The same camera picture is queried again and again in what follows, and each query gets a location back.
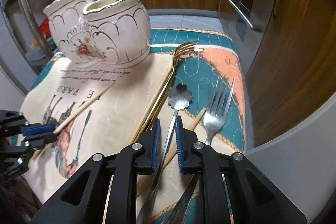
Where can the crumpled red plastic bag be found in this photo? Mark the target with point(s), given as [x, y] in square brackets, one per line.
[45, 28]

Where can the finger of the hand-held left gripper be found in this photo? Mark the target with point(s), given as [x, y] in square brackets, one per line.
[42, 140]
[36, 130]

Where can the white floral ceramic utensil holder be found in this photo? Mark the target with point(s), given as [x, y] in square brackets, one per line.
[105, 29]

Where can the silver flower-shaped spoon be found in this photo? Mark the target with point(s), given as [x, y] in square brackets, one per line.
[179, 96]

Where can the steel shelf rack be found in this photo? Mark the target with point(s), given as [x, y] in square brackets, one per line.
[25, 3]

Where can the wooden side cabinet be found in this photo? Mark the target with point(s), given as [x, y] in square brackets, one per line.
[296, 56]

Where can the wooden chopstick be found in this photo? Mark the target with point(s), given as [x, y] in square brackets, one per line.
[84, 105]
[198, 119]

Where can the gold fork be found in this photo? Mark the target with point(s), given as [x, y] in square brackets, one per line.
[183, 52]

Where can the steel built-in oven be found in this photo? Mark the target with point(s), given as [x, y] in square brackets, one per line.
[246, 3]

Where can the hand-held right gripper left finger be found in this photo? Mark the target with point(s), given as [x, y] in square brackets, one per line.
[155, 145]

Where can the silver fork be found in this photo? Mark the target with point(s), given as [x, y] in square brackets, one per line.
[218, 113]

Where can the printed quilted tablecloth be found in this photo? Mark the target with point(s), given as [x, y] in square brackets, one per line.
[118, 108]

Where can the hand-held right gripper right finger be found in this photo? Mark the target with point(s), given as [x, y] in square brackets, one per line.
[179, 145]

